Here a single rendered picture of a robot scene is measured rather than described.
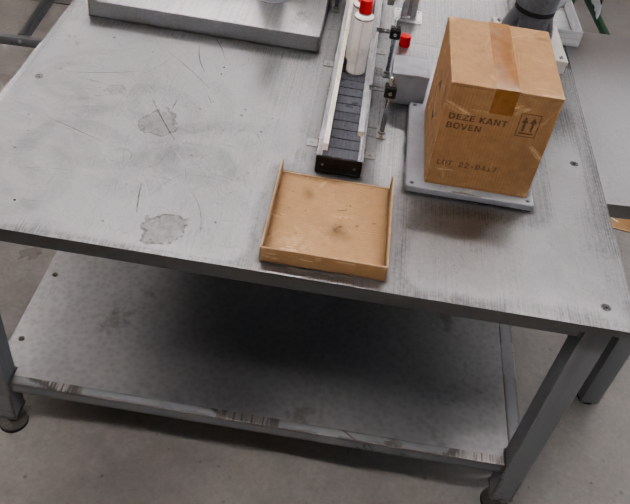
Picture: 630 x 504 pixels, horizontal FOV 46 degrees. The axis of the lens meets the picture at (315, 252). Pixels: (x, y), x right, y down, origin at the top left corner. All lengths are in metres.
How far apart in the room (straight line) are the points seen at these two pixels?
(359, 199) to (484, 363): 0.77
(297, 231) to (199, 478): 0.86
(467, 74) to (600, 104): 0.73
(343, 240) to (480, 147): 0.37
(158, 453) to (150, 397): 0.22
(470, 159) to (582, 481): 1.11
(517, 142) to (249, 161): 0.61
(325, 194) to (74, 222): 0.55
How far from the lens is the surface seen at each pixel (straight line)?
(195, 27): 2.25
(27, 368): 2.15
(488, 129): 1.68
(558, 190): 1.90
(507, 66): 1.72
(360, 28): 1.97
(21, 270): 2.71
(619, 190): 1.98
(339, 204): 1.67
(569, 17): 2.72
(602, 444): 2.52
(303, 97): 2.01
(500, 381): 2.23
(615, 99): 2.35
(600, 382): 2.50
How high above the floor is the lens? 1.91
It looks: 44 degrees down
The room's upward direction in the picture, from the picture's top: 9 degrees clockwise
